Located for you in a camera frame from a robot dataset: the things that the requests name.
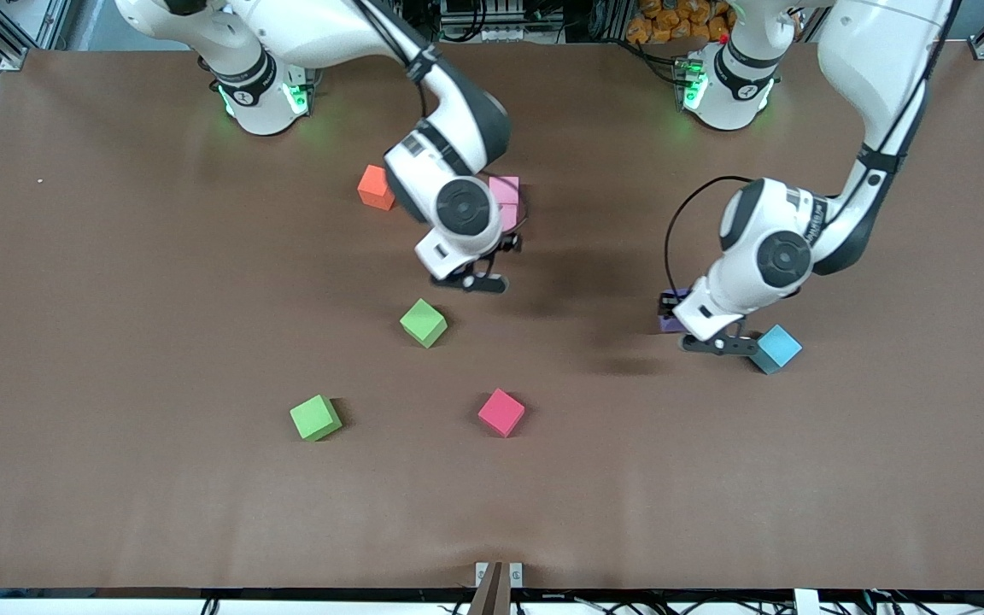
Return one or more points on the brown table cover sheet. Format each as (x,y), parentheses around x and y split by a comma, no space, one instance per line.
(116,470)

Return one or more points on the light pink foam cube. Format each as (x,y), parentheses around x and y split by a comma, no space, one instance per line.
(511,215)
(507,190)

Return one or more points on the white label plate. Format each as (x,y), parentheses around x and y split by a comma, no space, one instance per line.
(806,602)

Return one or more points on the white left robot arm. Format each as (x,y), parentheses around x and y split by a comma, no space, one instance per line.
(765,222)

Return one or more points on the green foam cube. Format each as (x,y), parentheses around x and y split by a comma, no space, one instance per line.
(315,417)
(424,323)

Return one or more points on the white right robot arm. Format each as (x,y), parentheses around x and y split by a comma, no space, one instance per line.
(449,171)

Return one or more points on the purple foam cube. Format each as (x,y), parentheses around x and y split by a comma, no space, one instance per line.
(670,325)

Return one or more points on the metal equipment rack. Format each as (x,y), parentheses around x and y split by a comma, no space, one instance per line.
(483,17)

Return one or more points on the cyan foam cube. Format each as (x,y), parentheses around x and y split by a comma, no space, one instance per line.
(780,348)

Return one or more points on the bag of oranges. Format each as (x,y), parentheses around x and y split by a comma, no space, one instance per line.
(671,21)

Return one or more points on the orange foam cube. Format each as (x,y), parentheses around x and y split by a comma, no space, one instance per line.
(371,188)

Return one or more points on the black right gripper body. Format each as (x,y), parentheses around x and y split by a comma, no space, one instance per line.
(509,243)

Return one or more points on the brown upright post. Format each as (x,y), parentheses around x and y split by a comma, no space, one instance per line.
(492,600)

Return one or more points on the metal mounting bracket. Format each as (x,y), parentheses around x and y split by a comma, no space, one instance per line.
(481,574)

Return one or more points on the red pink foam cube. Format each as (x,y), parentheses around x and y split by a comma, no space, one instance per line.
(501,412)

